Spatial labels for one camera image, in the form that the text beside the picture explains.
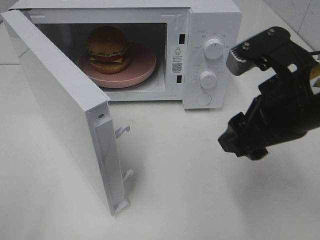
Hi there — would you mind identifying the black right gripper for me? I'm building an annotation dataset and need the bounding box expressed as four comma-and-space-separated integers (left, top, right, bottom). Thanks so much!
218, 26, 320, 160

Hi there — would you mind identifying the round white door button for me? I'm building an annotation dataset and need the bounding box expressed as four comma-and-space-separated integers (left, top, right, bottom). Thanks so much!
196, 93, 212, 106

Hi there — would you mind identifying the pink round plate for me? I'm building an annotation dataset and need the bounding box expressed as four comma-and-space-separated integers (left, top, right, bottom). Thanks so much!
77, 44, 157, 89

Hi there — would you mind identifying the burger with lettuce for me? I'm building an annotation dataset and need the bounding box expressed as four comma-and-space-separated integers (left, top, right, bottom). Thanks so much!
86, 26, 131, 74

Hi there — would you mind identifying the white microwave door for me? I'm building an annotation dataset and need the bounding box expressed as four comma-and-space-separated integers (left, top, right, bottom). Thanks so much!
1, 10, 133, 215

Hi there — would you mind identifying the white lower timer knob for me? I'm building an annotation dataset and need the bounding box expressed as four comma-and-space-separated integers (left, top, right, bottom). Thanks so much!
199, 70, 218, 89

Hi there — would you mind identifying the white upper power knob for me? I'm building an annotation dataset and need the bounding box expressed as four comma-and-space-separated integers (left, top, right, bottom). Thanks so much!
203, 37, 224, 60

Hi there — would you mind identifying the white microwave oven body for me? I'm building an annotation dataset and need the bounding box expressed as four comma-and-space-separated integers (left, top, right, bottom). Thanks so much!
7, 0, 242, 109

